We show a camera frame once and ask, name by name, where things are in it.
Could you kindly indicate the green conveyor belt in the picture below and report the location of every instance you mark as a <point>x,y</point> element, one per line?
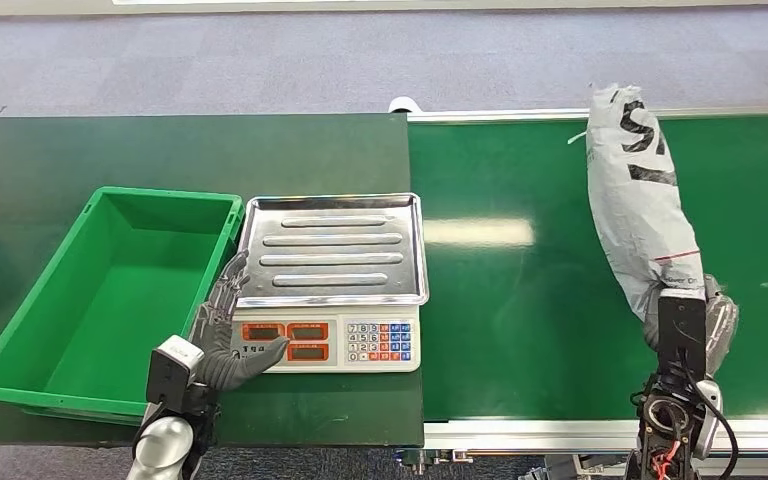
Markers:
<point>530,265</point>

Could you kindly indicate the white electronic scale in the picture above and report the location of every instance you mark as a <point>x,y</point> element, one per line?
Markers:
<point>331,341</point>

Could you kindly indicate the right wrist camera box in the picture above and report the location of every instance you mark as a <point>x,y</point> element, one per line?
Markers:
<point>682,331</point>

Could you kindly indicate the green plastic crate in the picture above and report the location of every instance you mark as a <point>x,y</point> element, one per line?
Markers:
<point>86,417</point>
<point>106,298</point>

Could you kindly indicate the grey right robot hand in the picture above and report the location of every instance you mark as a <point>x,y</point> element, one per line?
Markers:
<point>720,324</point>

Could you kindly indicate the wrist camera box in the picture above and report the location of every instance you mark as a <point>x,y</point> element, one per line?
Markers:
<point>682,331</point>
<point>172,371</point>

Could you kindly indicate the white conveyor end roller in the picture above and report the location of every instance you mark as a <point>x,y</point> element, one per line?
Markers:
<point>402,104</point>

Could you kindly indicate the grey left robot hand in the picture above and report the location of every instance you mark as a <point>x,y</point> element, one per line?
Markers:
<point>215,331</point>

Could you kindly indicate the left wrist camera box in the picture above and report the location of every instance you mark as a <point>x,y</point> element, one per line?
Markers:
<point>172,371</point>

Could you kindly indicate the grey courier bag package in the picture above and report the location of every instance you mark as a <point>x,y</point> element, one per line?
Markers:
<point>636,199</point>

